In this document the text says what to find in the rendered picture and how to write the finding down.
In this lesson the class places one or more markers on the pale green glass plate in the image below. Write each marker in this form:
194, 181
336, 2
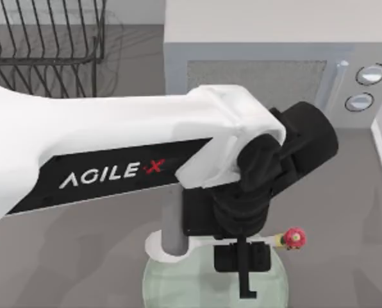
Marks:
191, 285

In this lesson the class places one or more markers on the white utensil with red knob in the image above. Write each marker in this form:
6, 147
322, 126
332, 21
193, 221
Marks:
294, 237

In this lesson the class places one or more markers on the pale microwave door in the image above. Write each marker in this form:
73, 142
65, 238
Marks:
258, 72

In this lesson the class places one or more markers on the small round microwave knob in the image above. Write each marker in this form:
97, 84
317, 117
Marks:
359, 101

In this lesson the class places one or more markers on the large round microwave knob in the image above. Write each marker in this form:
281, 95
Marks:
371, 73

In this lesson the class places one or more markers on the pale microwave oven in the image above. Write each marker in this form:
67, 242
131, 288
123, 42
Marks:
258, 22

